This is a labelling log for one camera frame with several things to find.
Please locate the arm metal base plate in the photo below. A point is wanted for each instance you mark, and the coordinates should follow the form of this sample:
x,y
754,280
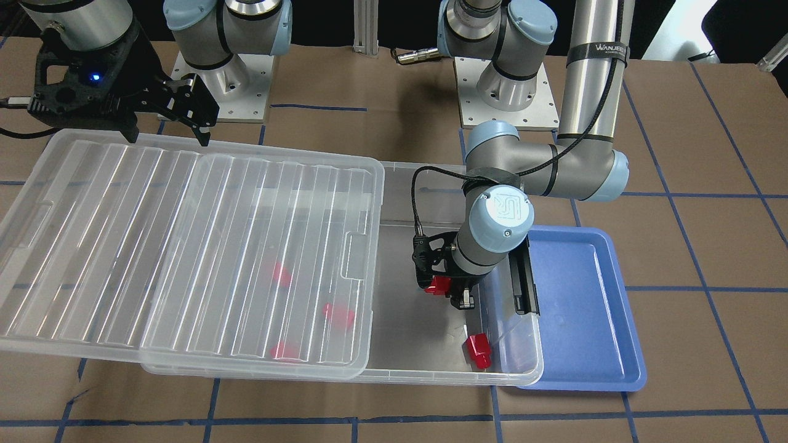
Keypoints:
x,y
241,88
485,95

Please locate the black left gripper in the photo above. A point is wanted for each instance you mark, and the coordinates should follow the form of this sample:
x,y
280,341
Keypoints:
x,y
463,299

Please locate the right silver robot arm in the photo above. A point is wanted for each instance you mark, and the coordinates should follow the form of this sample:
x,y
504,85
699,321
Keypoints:
x,y
208,33

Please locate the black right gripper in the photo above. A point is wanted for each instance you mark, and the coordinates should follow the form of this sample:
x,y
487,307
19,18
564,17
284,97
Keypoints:
x,y
141,66

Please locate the clear plastic storage box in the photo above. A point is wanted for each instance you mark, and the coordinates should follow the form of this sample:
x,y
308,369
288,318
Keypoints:
x,y
432,323

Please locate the red block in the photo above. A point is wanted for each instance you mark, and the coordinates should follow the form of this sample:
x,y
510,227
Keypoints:
x,y
284,351
339,317
440,286
281,276
479,350

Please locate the clear ribbed box lid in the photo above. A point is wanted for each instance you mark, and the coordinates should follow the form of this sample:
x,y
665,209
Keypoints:
x,y
159,252

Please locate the blue plastic tray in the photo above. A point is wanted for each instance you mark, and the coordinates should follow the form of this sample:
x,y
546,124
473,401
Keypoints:
x,y
580,334

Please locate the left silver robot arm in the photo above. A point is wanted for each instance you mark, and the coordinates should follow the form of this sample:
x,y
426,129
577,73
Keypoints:
x,y
522,142

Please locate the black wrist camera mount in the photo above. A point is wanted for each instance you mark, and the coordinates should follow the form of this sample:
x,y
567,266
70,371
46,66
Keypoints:
x,y
523,284

